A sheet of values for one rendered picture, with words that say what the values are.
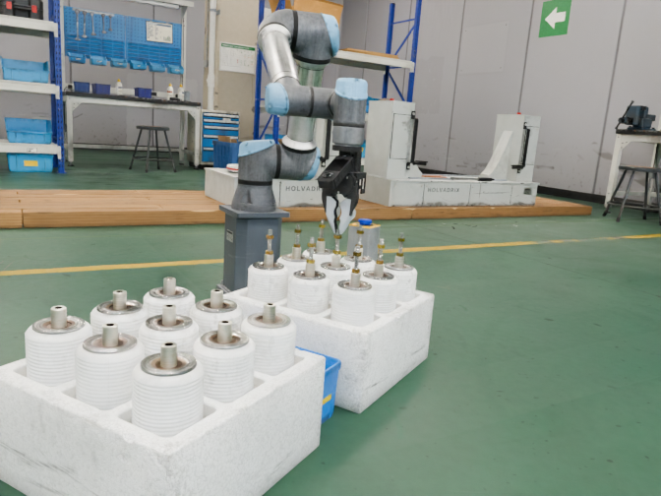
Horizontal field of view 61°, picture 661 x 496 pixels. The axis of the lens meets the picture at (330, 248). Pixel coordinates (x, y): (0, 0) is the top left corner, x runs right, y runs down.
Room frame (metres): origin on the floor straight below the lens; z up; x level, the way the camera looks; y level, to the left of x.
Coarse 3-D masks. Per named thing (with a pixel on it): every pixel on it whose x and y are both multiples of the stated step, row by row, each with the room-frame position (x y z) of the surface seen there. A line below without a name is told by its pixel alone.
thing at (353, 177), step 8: (344, 152) 1.36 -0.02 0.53; (352, 152) 1.37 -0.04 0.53; (360, 152) 1.36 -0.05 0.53; (360, 160) 1.41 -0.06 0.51; (352, 168) 1.38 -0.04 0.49; (360, 168) 1.41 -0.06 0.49; (352, 176) 1.33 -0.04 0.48; (360, 176) 1.37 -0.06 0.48; (344, 184) 1.34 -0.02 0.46; (352, 184) 1.33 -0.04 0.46; (336, 192) 1.35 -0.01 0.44; (344, 192) 1.34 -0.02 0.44; (360, 192) 1.38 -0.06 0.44
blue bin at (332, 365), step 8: (312, 352) 1.12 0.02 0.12; (328, 360) 1.10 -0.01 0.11; (336, 360) 1.09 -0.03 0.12; (328, 368) 1.05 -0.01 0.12; (336, 368) 1.07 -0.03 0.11; (328, 376) 1.04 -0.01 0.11; (336, 376) 1.08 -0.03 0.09; (328, 384) 1.05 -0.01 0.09; (336, 384) 1.08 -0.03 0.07; (328, 392) 1.05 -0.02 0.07; (328, 400) 1.06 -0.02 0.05; (328, 408) 1.06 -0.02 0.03; (328, 416) 1.06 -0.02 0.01
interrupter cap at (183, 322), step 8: (152, 320) 0.89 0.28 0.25; (160, 320) 0.89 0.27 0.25; (176, 320) 0.90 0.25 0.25; (184, 320) 0.90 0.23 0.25; (192, 320) 0.90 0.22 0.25; (152, 328) 0.85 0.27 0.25; (160, 328) 0.85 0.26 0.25; (168, 328) 0.86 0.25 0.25; (176, 328) 0.86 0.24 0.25; (184, 328) 0.86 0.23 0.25
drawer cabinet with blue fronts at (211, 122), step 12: (192, 120) 6.95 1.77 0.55; (204, 120) 6.64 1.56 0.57; (216, 120) 6.71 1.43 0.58; (228, 120) 6.80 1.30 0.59; (192, 132) 6.94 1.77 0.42; (204, 132) 6.64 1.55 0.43; (216, 132) 6.72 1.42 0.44; (228, 132) 6.79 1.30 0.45; (192, 144) 6.93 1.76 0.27; (204, 144) 6.65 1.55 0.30; (192, 156) 6.92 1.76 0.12; (204, 156) 6.65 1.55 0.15; (204, 168) 6.72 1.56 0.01
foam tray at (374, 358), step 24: (288, 312) 1.19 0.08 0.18; (408, 312) 1.28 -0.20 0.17; (432, 312) 1.43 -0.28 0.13; (312, 336) 1.16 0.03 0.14; (336, 336) 1.13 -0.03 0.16; (360, 336) 1.10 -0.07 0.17; (384, 336) 1.17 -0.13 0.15; (408, 336) 1.29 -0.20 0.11; (360, 360) 1.10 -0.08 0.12; (384, 360) 1.18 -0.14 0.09; (408, 360) 1.31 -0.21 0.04; (360, 384) 1.09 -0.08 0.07; (384, 384) 1.19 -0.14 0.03; (360, 408) 1.09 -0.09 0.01
